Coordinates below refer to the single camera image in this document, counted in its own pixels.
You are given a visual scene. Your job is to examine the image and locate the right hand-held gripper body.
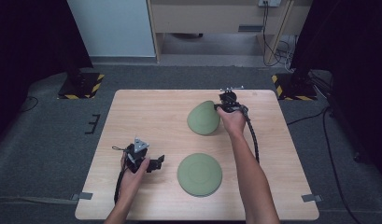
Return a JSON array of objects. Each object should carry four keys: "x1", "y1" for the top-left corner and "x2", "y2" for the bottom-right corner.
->
[{"x1": 214, "y1": 86, "x2": 250, "y2": 115}]

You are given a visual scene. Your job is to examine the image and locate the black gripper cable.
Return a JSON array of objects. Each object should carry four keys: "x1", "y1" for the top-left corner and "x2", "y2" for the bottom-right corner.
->
[
  {"x1": 240, "y1": 105, "x2": 262, "y2": 164},
  {"x1": 111, "y1": 145, "x2": 129, "y2": 205}
]

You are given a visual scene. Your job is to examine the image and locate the white partition panel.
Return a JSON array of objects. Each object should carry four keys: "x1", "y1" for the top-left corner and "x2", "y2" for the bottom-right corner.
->
[{"x1": 66, "y1": 0, "x2": 157, "y2": 58}]

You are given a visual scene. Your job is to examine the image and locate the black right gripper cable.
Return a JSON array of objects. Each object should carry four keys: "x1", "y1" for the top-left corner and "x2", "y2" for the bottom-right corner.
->
[{"x1": 240, "y1": 105, "x2": 262, "y2": 164}]

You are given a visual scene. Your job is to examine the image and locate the black power cable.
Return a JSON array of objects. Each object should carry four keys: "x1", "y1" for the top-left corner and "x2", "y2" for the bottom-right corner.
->
[{"x1": 262, "y1": 1, "x2": 293, "y2": 67}]

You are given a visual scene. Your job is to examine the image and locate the white power strip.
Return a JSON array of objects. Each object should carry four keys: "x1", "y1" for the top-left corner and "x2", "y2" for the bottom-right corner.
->
[{"x1": 258, "y1": 0, "x2": 282, "y2": 8}]

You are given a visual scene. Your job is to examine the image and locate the person's right hand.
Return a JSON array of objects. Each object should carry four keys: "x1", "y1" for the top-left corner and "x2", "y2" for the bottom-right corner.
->
[{"x1": 216, "y1": 106, "x2": 248, "y2": 138}]

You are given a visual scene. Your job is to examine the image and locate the black stand base striped edge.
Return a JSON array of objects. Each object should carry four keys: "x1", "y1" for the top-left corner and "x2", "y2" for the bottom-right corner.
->
[
  {"x1": 57, "y1": 72, "x2": 106, "y2": 100},
  {"x1": 271, "y1": 73, "x2": 318, "y2": 102}
]

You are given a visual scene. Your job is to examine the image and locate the black floor cable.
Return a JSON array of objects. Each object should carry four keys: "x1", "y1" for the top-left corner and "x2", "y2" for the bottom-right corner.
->
[
  {"x1": 18, "y1": 95, "x2": 40, "y2": 114},
  {"x1": 286, "y1": 105, "x2": 362, "y2": 224}
]

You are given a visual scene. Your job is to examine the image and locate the beige wooden desk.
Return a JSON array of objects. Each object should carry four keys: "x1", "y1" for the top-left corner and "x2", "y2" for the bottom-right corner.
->
[{"x1": 147, "y1": 0, "x2": 315, "y2": 65}]

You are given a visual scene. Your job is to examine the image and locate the green plate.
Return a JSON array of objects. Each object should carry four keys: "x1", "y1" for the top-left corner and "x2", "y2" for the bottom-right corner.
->
[
  {"x1": 177, "y1": 152, "x2": 223, "y2": 198},
  {"x1": 187, "y1": 100, "x2": 222, "y2": 136}
]

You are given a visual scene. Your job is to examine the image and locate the grey tape piece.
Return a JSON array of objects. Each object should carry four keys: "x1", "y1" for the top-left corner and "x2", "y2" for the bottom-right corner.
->
[
  {"x1": 70, "y1": 191, "x2": 94, "y2": 202},
  {"x1": 301, "y1": 193, "x2": 324, "y2": 203}
]

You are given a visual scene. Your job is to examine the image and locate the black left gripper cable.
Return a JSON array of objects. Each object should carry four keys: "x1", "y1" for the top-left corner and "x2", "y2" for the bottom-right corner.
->
[{"x1": 111, "y1": 145, "x2": 129, "y2": 205}]

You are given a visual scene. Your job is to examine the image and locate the person's left hand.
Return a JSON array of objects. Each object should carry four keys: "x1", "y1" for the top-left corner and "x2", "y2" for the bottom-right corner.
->
[{"x1": 119, "y1": 154, "x2": 151, "y2": 203}]

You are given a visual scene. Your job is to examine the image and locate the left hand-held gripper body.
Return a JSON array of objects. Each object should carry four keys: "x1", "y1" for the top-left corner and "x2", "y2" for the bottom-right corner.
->
[{"x1": 124, "y1": 135, "x2": 151, "y2": 175}]

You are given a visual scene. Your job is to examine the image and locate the black curtain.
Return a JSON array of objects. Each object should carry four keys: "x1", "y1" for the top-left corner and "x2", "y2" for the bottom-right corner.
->
[
  {"x1": 290, "y1": 0, "x2": 382, "y2": 181},
  {"x1": 0, "y1": 0, "x2": 94, "y2": 147}
]

